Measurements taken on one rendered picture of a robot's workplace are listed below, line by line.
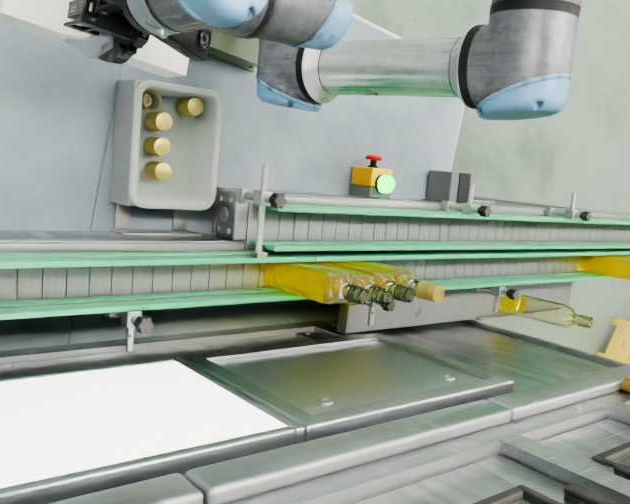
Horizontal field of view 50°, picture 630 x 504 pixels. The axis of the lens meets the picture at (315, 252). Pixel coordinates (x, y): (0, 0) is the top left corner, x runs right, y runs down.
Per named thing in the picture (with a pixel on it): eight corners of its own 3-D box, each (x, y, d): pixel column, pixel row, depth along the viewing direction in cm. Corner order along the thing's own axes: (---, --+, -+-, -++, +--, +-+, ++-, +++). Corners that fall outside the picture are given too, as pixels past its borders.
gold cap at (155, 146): (143, 135, 126) (154, 135, 123) (161, 137, 129) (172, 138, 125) (141, 154, 127) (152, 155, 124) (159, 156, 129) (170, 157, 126)
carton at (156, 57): (-4, -33, 82) (11, -41, 77) (173, 35, 97) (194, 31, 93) (-13, 18, 82) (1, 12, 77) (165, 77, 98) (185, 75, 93)
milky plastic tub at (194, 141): (109, 202, 126) (129, 207, 119) (116, 79, 123) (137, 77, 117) (192, 206, 137) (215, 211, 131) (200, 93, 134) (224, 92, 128)
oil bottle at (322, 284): (262, 284, 136) (332, 307, 119) (264, 256, 135) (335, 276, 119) (284, 282, 139) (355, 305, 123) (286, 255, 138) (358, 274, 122)
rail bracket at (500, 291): (466, 305, 180) (509, 317, 170) (469, 280, 179) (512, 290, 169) (475, 304, 183) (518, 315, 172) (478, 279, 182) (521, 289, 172)
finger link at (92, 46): (49, 37, 84) (79, 8, 77) (95, 53, 88) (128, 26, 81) (47, 61, 83) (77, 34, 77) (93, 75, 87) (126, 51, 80)
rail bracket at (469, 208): (437, 210, 167) (482, 217, 156) (441, 180, 166) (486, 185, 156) (448, 211, 169) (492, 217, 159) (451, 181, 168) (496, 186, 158)
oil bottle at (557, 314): (493, 308, 188) (582, 331, 168) (499, 288, 188) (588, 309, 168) (504, 312, 191) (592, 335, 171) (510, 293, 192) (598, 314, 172)
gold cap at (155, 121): (145, 110, 126) (156, 110, 123) (162, 113, 128) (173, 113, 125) (143, 129, 126) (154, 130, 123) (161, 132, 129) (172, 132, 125)
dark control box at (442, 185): (424, 199, 182) (448, 202, 175) (427, 169, 181) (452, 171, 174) (444, 200, 187) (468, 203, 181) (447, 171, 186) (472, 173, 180)
